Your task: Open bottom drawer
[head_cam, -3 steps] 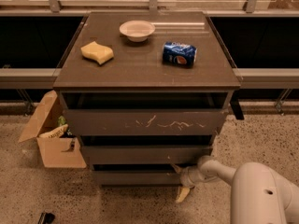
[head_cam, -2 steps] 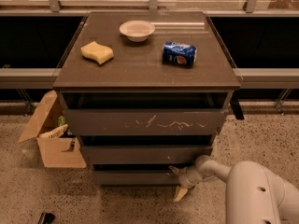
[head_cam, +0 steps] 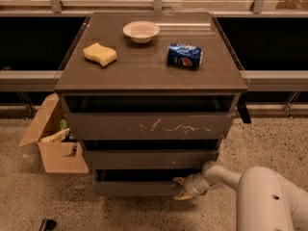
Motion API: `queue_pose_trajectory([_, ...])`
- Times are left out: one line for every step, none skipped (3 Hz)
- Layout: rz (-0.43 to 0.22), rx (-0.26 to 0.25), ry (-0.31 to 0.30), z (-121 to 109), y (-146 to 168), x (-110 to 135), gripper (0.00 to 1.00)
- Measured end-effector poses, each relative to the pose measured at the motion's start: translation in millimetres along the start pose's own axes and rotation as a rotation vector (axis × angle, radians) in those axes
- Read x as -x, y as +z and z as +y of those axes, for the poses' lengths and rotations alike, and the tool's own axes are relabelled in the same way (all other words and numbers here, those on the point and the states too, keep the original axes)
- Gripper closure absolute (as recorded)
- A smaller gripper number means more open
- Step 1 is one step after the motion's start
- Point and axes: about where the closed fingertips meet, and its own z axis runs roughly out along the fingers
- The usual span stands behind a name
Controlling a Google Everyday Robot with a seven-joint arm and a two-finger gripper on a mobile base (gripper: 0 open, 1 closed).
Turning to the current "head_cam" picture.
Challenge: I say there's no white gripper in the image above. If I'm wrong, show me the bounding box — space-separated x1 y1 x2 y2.
172 172 221 200

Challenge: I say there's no grey drawer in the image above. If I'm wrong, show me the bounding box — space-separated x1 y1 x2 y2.
93 168 199 196
84 149 218 169

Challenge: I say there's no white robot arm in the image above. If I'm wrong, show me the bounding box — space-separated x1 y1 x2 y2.
173 161 308 231

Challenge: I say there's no dark grey drawer cabinet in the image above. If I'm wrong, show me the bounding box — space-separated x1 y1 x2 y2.
54 11 253 197

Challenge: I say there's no top drawer scratched front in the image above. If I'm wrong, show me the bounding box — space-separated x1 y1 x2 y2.
65 113 234 141

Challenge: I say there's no open cardboard box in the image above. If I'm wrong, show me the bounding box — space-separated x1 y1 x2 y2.
19 93 89 173

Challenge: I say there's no blue Pepsi can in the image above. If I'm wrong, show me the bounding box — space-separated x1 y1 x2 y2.
167 43 203 69

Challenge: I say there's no snack bag in box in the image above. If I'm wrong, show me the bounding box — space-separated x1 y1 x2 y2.
40 119 70 142

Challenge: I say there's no black object on floor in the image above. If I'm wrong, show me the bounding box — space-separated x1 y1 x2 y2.
38 218 57 231

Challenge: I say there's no yellow sponge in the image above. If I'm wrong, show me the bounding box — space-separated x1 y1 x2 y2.
83 42 117 67

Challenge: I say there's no white ceramic bowl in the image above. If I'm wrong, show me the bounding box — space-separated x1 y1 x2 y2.
123 21 160 43

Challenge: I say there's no metal window railing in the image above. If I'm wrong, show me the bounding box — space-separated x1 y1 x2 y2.
0 0 308 113

